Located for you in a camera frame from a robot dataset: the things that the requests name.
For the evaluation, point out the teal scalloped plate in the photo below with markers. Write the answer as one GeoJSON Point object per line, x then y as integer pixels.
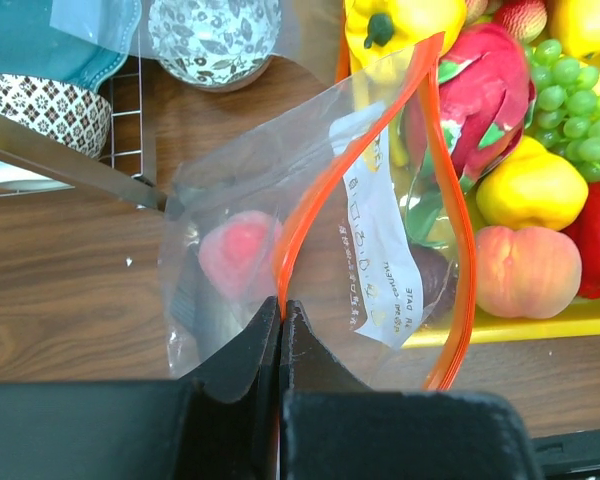
{"type": "Point", "coordinates": [78, 42]}

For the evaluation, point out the metal dish rack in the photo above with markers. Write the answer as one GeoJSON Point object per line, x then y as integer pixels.
{"type": "Point", "coordinates": [29, 150]}

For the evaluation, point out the yellow plastic tray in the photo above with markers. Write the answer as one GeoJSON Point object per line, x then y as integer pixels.
{"type": "Point", "coordinates": [581, 318]}

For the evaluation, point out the red dragon fruit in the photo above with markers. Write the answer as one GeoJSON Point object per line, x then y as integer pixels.
{"type": "Point", "coordinates": [486, 98]}

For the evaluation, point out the yellow lemon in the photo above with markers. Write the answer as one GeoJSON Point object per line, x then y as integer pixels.
{"type": "Point", "coordinates": [576, 25]}

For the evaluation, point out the floral grey bowl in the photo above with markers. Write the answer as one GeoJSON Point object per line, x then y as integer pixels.
{"type": "Point", "coordinates": [214, 45]}

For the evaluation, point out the clear bag with label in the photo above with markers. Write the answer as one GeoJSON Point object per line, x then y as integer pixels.
{"type": "Point", "coordinates": [309, 36]}

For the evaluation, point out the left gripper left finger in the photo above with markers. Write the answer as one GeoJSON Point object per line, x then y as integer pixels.
{"type": "Point", "coordinates": [229, 425]}

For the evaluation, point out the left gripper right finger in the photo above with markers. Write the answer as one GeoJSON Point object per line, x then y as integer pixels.
{"type": "Point", "coordinates": [335, 427]}

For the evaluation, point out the green grapes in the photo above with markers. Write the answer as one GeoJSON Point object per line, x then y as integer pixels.
{"type": "Point", "coordinates": [566, 119]}

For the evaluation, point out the dark purple plum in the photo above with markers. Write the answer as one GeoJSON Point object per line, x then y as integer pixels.
{"type": "Point", "coordinates": [439, 280]}

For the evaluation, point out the orange peach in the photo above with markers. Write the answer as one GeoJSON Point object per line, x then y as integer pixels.
{"type": "Point", "coordinates": [531, 273]}

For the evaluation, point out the small yellow fruit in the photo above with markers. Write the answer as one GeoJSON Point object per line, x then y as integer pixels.
{"type": "Point", "coordinates": [532, 187]}

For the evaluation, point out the orange zip top bag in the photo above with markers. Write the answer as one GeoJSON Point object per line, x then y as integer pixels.
{"type": "Point", "coordinates": [354, 175]}

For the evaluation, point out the pink peach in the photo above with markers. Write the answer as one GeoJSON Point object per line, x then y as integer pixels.
{"type": "Point", "coordinates": [236, 257]}

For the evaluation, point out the yellow bell pepper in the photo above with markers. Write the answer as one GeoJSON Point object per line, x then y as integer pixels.
{"type": "Point", "coordinates": [374, 29]}

